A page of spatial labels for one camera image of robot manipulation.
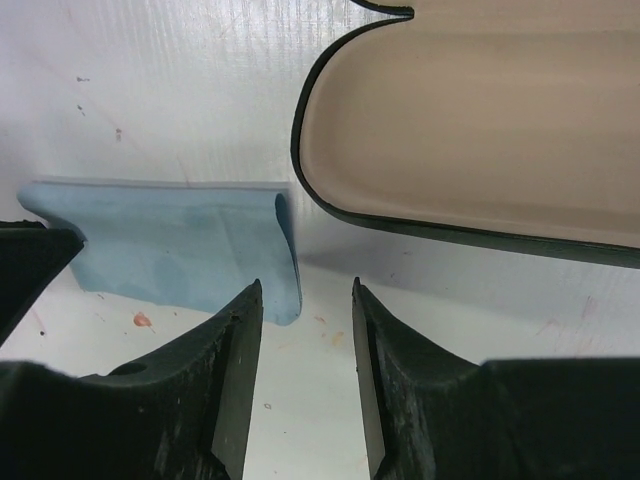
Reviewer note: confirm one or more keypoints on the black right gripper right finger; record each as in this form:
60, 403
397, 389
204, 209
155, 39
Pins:
429, 414

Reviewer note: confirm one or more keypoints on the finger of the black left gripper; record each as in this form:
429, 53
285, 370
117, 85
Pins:
32, 255

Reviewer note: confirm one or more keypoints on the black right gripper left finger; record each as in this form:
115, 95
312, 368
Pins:
182, 411

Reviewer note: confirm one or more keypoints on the light blue cleaning cloth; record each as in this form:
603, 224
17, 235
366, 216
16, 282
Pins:
193, 248

